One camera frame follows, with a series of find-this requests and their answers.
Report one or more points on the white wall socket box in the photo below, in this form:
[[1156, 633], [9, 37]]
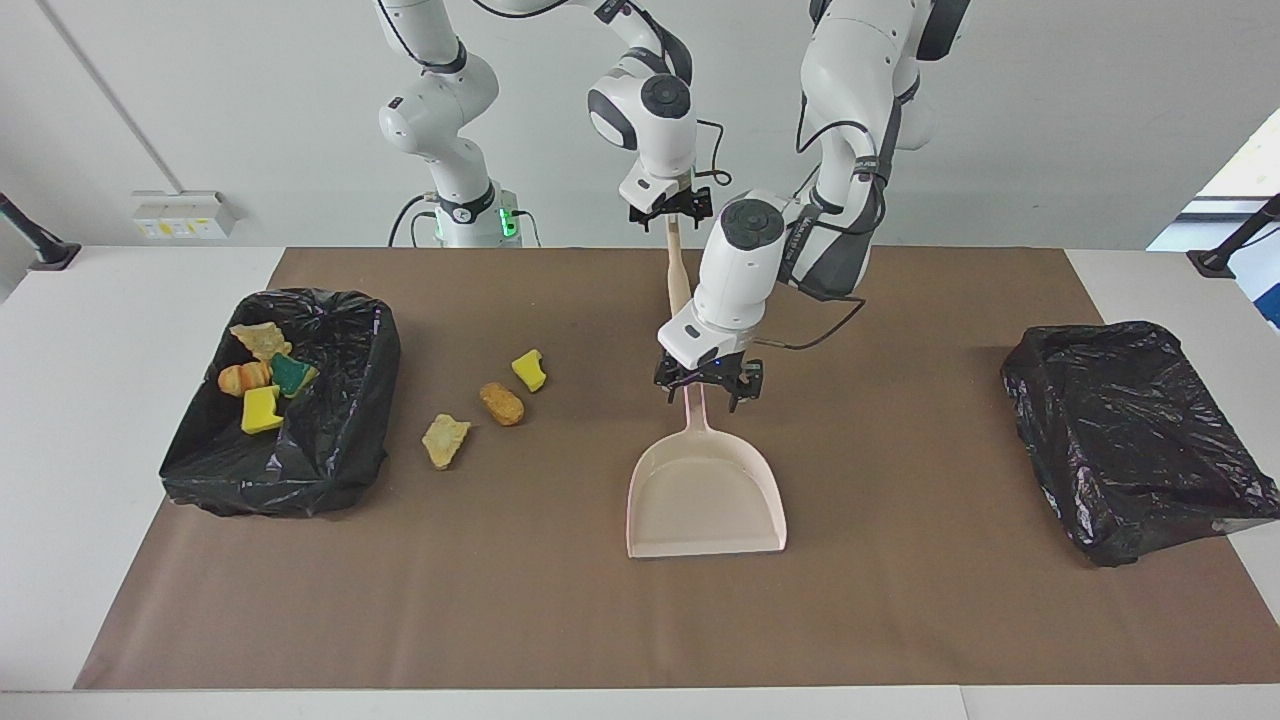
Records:
[[180, 213]]

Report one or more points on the brown paper table mat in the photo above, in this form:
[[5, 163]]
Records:
[[640, 640]]

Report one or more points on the beige hand brush black bristles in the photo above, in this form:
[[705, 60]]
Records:
[[677, 270]]

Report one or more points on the pale cream bread chunk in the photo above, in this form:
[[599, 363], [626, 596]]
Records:
[[260, 340]]

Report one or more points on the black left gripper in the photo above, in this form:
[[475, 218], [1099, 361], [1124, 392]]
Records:
[[710, 370]]

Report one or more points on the large yellow sponge piece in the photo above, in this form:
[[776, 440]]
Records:
[[262, 412]]

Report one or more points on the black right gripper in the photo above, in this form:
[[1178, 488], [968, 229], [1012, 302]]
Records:
[[675, 205]]

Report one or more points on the orange striped croissant piece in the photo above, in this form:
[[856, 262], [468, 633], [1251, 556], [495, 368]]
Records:
[[243, 379]]

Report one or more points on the small yellow sponge piece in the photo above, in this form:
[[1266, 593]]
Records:
[[529, 370]]

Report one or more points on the brown oval bread nugget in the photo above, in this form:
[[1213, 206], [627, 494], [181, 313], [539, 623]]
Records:
[[501, 403]]

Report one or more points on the yellow sponge with green pad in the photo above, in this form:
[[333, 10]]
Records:
[[293, 374]]

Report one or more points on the pale pink plastic dustpan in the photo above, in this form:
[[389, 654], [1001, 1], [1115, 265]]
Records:
[[705, 500]]

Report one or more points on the bin lined with black bag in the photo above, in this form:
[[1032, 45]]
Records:
[[330, 440], [1130, 440]]

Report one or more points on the pale yellow sponge chunk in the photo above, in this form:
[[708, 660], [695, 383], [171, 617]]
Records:
[[445, 440]]

